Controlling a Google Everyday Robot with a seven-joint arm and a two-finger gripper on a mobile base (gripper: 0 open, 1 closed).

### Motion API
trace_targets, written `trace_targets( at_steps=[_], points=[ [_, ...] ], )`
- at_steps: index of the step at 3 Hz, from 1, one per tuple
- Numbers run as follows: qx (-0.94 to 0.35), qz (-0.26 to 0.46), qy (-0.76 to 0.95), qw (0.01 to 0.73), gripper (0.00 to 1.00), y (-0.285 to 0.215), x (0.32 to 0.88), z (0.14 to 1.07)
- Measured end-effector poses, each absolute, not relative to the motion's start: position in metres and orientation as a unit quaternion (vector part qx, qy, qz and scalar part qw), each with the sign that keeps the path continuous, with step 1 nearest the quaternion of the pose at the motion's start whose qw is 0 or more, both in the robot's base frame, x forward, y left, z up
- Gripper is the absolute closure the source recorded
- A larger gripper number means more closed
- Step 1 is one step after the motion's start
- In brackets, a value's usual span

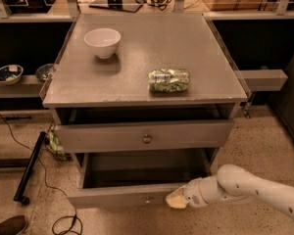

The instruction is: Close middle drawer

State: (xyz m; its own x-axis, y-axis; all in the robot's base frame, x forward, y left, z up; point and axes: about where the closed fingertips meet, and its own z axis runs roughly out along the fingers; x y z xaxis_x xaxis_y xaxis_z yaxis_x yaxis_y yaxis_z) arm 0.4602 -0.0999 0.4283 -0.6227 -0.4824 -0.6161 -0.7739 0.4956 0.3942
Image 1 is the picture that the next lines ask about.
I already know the grey drawer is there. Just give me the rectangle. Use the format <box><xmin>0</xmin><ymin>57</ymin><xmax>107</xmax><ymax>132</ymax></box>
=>
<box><xmin>56</xmin><ymin>107</ymin><xmax>233</xmax><ymax>153</ymax></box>
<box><xmin>68</xmin><ymin>148</ymin><xmax>211</xmax><ymax>209</ymax></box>

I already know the grey wooden drawer cabinet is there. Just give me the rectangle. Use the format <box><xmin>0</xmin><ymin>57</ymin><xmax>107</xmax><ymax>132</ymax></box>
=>
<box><xmin>43</xmin><ymin>13</ymin><xmax>247</xmax><ymax>165</ymax></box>

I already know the black metal bar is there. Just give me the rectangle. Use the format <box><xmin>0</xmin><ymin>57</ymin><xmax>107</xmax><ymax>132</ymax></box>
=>
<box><xmin>14</xmin><ymin>131</ymin><xmax>46</xmax><ymax>205</ymax></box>

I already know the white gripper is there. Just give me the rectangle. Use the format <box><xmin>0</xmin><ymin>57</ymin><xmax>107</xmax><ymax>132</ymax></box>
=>
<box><xmin>166</xmin><ymin>178</ymin><xmax>206</xmax><ymax>209</ymax></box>

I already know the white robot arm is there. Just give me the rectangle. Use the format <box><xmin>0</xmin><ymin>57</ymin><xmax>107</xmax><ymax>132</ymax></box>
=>
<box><xmin>166</xmin><ymin>164</ymin><xmax>294</xmax><ymax>219</ymax></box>

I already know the white bowl with items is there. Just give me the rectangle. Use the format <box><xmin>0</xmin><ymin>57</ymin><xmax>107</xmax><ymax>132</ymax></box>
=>
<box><xmin>0</xmin><ymin>65</ymin><xmax>24</xmax><ymax>85</ymax></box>

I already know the green chip bag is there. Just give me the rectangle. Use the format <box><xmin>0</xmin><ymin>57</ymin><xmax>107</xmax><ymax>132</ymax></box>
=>
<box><xmin>148</xmin><ymin>69</ymin><xmax>190</xmax><ymax>93</ymax></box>

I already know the grey shelf beam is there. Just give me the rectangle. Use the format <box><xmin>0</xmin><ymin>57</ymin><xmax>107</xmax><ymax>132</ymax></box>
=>
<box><xmin>240</xmin><ymin>70</ymin><xmax>288</xmax><ymax>92</ymax></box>

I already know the black monitor stand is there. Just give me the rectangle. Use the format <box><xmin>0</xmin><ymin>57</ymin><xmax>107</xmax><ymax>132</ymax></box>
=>
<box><xmin>88</xmin><ymin>0</ymin><xmax>142</xmax><ymax>13</ymax></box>

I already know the grey top drawer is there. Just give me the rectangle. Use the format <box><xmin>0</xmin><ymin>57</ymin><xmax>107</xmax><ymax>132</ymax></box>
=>
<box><xmin>56</xmin><ymin>107</ymin><xmax>233</xmax><ymax>153</ymax></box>

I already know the dark small bowl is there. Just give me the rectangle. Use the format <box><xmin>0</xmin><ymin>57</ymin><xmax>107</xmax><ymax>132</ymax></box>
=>
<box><xmin>35</xmin><ymin>64</ymin><xmax>55</xmax><ymax>81</ymax></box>

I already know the green bag on floor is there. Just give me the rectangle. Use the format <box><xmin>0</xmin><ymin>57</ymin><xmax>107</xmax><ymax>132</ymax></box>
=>
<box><xmin>45</xmin><ymin>124</ymin><xmax>72</xmax><ymax>162</ymax></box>

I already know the brown shoe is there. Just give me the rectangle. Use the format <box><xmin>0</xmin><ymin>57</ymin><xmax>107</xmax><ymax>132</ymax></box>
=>
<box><xmin>0</xmin><ymin>215</ymin><xmax>27</xmax><ymax>235</ymax></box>

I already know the black floor cable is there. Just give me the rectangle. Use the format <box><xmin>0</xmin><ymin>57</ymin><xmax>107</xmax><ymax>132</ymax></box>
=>
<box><xmin>0</xmin><ymin>95</ymin><xmax>84</xmax><ymax>235</ymax></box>

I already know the white ceramic bowl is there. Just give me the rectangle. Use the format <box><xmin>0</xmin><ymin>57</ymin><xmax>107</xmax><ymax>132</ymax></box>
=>
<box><xmin>84</xmin><ymin>28</ymin><xmax>122</xmax><ymax>59</ymax></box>

